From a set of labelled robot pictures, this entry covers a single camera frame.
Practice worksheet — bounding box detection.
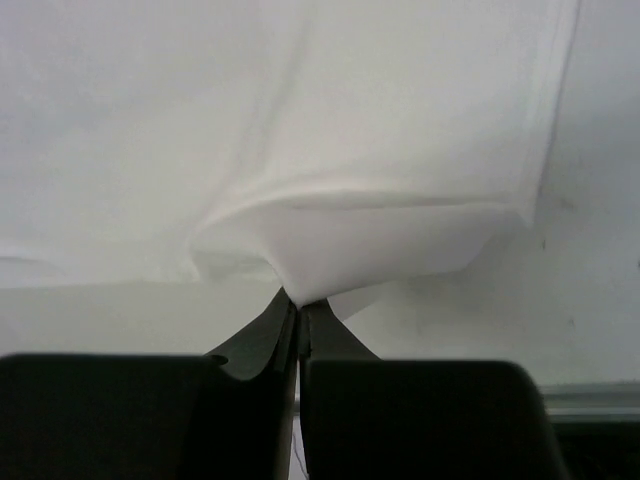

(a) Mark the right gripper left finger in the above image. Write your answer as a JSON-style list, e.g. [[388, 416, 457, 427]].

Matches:
[[1, 292, 297, 479]]

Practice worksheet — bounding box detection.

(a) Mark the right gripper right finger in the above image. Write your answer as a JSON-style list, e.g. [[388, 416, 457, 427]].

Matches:
[[299, 301, 568, 479]]

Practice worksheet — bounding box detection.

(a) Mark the white Coca-Cola print t-shirt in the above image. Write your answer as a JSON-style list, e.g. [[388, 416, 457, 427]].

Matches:
[[1, 1, 578, 305]]

